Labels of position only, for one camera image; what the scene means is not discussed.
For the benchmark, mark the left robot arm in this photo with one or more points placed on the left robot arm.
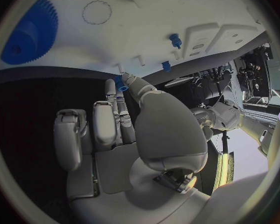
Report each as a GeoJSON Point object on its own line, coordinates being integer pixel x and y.
{"type": "Point", "coordinates": [231, 115]}

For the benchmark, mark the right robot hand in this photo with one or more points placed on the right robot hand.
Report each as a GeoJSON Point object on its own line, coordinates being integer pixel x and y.
{"type": "Point", "coordinates": [168, 130]}

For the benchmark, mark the white task board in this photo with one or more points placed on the white task board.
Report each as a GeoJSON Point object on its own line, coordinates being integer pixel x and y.
{"type": "Point", "coordinates": [142, 31]}

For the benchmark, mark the black light stand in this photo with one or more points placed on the black light stand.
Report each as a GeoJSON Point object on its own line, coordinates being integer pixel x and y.
{"type": "Point", "coordinates": [224, 141]}

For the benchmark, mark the glowing light bar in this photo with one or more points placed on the glowing light bar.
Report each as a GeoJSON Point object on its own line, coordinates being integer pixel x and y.
{"type": "Point", "coordinates": [224, 169]}

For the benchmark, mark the workshop equipment rack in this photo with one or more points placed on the workshop equipment rack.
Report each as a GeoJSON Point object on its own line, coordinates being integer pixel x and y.
{"type": "Point", "coordinates": [254, 74]}

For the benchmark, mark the blue gear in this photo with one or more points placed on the blue gear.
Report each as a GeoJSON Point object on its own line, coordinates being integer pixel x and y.
{"type": "Point", "coordinates": [25, 37]}

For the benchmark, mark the blue short cylinder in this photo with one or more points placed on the blue short cylinder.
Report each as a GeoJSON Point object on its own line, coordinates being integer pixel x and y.
{"type": "Point", "coordinates": [121, 86]}

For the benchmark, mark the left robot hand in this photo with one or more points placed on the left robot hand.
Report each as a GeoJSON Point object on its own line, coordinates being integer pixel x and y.
{"type": "Point", "coordinates": [202, 115]}

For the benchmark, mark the blue plug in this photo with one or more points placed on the blue plug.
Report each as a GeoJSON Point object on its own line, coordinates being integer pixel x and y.
{"type": "Point", "coordinates": [166, 66]}

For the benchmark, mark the blue peg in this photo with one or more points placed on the blue peg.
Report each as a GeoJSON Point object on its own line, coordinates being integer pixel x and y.
{"type": "Point", "coordinates": [175, 40]}

